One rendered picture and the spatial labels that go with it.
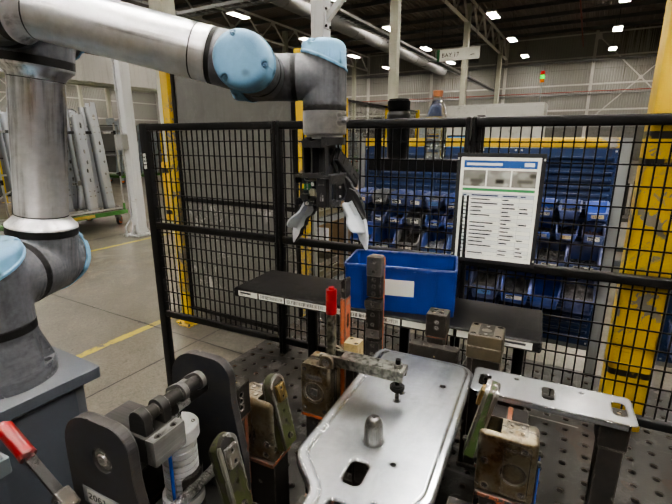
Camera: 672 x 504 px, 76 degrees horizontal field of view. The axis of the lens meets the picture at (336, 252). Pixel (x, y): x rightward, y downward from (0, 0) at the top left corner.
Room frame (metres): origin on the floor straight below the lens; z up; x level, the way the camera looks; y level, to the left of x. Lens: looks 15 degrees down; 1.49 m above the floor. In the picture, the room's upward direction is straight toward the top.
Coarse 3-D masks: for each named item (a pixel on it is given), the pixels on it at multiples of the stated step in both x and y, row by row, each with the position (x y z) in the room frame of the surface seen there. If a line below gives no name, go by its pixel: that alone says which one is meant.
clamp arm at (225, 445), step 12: (228, 432) 0.50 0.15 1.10; (216, 444) 0.49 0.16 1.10; (228, 444) 0.50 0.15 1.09; (216, 456) 0.48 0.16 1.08; (228, 456) 0.48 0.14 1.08; (240, 456) 0.50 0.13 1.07; (216, 468) 0.48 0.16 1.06; (228, 468) 0.48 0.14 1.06; (240, 468) 0.50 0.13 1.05; (216, 480) 0.48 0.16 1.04; (228, 480) 0.48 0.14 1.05; (240, 480) 0.49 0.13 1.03; (228, 492) 0.47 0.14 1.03; (240, 492) 0.49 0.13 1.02
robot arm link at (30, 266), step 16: (0, 240) 0.68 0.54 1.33; (16, 240) 0.68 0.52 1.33; (0, 256) 0.63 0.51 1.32; (16, 256) 0.65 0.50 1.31; (32, 256) 0.70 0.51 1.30; (0, 272) 0.62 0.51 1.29; (16, 272) 0.64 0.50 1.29; (32, 272) 0.68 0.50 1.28; (48, 272) 0.71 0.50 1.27; (0, 288) 0.62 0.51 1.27; (16, 288) 0.64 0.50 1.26; (32, 288) 0.67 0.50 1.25; (48, 288) 0.71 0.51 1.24; (0, 304) 0.61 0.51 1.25; (16, 304) 0.63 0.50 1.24; (32, 304) 0.67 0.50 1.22; (0, 320) 0.61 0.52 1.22; (16, 320) 0.63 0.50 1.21; (32, 320) 0.66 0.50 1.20
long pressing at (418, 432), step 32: (384, 352) 0.92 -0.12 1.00; (352, 384) 0.78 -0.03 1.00; (384, 384) 0.79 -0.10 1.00; (416, 384) 0.79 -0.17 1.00; (448, 384) 0.79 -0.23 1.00; (352, 416) 0.68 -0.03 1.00; (384, 416) 0.68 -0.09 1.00; (416, 416) 0.68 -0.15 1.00; (448, 416) 0.68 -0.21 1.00; (320, 448) 0.60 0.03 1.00; (352, 448) 0.60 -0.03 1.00; (384, 448) 0.60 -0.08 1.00; (416, 448) 0.60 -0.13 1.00; (448, 448) 0.60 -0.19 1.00; (320, 480) 0.53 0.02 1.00; (384, 480) 0.53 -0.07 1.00; (416, 480) 0.53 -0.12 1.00
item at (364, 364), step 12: (336, 360) 0.77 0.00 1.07; (348, 360) 0.76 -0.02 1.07; (360, 360) 0.75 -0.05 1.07; (372, 360) 0.75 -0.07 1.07; (384, 360) 0.75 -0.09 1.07; (396, 360) 0.73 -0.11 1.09; (360, 372) 0.74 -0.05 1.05; (372, 372) 0.73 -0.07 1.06; (384, 372) 0.72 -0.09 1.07; (396, 372) 0.71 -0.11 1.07; (396, 384) 0.73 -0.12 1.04
